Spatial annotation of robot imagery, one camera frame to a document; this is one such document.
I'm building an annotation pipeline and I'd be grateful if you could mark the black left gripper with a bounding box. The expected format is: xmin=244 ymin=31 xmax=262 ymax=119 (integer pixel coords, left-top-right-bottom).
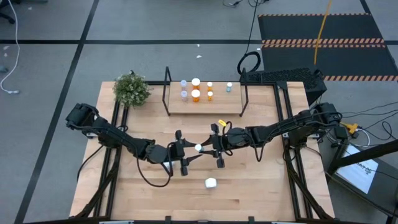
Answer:
xmin=167 ymin=129 xmax=203 ymax=177

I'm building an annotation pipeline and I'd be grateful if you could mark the black metal rig frame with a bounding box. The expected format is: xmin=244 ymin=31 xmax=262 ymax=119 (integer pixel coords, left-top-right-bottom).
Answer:
xmin=70 ymin=80 xmax=335 ymax=224

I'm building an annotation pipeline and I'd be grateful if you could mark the black perforated computer tower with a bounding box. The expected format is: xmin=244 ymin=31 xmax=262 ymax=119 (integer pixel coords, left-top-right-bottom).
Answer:
xmin=241 ymin=67 xmax=328 ymax=98

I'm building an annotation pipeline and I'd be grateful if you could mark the black coiled floor cable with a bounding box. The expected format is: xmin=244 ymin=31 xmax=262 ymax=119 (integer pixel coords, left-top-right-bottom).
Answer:
xmin=236 ymin=0 xmax=262 ymax=75

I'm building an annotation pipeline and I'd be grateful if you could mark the yellow hanging cable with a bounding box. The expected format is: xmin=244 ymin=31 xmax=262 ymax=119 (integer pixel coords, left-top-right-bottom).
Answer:
xmin=313 ymin=0 xmax=333 ymax=65

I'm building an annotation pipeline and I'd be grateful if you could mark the green potted plant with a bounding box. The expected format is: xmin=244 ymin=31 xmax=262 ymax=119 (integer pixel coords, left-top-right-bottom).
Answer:
xmin=112 ymin=73 xmax=152 ymax=108

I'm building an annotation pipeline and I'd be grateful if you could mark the black hazard-striped floor mat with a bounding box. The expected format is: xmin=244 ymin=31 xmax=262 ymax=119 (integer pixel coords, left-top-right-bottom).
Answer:
xmin=257 ymin=12 xmax=398 ymax=82

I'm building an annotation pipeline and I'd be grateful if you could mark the white floor cable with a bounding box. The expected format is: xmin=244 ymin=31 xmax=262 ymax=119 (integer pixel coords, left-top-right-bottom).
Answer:
xmin=0 ymin=0 xmax=21 ymax=95

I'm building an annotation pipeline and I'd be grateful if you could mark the black office chair base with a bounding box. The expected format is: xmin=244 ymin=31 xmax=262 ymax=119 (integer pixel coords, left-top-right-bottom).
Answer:
xmin=0 ymin=0 xmax=16 ymax=25

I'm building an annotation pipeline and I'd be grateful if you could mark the black stand beam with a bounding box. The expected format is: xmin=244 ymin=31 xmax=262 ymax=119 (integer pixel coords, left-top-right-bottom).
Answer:
xmin=326 ymin=139 xmax=398 ymax=175

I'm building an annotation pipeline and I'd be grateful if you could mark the wooden shelf black metal frame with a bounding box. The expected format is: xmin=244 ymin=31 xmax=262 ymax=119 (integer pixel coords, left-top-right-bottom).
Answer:
xmin=162 ymin=66 xmax=251 ymax=118

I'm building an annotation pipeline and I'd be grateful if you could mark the white-screen monitor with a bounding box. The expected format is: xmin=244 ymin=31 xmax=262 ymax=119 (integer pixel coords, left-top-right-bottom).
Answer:
xmin=334 ymin=144 xmax=398 ymax=215

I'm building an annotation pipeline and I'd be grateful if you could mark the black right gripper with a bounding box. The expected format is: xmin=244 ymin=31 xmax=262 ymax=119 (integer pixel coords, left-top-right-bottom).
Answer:
xmin=200 ymin=123 xmax=233 ymax=169

